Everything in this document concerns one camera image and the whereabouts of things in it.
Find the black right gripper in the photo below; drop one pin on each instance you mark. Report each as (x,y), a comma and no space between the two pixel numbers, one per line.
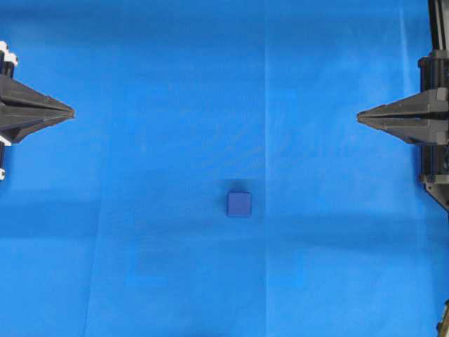
(432,134)

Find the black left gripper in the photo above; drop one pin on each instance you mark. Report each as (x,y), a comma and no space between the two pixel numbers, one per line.
(26,111)

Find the blue cube block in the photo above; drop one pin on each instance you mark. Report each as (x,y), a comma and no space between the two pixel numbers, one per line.
(239,204)

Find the black table edge rail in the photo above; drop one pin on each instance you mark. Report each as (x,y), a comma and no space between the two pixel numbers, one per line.
(438,19)

